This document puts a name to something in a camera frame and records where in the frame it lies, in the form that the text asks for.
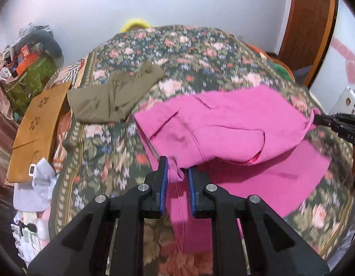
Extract grey neck pillow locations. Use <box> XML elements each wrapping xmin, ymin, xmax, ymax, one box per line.
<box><xmin>14</xmin><ymin>30</ymin><xmax>64</xmax><ymax>66</ymax></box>

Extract green patterned bag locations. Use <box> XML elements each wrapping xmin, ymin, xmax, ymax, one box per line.
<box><xmin>4</xmin><ymin>56</ymin><xmax>58</xmax><ymax>117</ymax></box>

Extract wooden door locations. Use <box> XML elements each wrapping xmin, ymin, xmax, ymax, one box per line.
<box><xmin>277</xmin><ymin>0</ymin><xmax>339</xmax><ymax>87</ymax></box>

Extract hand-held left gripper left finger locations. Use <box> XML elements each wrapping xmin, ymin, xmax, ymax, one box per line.
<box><xmin>27</xmin><ymin>156</ymin><xmax>169</xmax><ymax>276</ymax></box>

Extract yellow pillow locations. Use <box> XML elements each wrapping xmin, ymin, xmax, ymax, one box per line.
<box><xmin>120</xmin><ymin>18</ymin><xmax>153</xmax><ymax>33</ymax></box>

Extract olive green pants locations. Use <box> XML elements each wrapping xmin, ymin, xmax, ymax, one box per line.
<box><xmin>67</xmin><ymin>61</ymin><xmax>167</xmax><ymax>124</ymax></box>

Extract orange box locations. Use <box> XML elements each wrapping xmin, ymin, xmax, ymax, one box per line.
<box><xmin>16</xmin><ymin>46</ymin><xmax>40</xmax><ymax>76</ymax></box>

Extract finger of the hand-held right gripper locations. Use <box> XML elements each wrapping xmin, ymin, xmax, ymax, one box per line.
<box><xmin>313</xmin><ymin>114</ymin><xmax>341</xmax><ymax>127</ymax></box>

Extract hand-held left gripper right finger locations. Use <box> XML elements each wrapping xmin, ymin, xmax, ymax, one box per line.
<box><xmin>187</xmin><ymin>168</ymin><xmax>330</xmax><ymax>276</ymax></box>

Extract light blue cloth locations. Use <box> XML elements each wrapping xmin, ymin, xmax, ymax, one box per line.
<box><xmin>13</xmin><ymin>157</ymin><xmax>59</xmax><ymax>212</ymax></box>

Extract pink hooded sweatshirt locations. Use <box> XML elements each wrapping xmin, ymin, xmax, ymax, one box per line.
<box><xmin>133</xmin><ymin>84</ymin><xmax>332</xmax><ymax>254</ymax></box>

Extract floral bed blanket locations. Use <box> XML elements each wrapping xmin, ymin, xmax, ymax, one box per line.
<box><xmin>48</xmin><ymin>25</ymin><xmax>355</xmax><ymax>276</ymax></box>

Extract tan suede bag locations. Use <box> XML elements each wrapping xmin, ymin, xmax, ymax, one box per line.
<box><xmin>6</xmin><ymin>80</ymin><xmax>72</xmax><ymax>183</ymax></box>

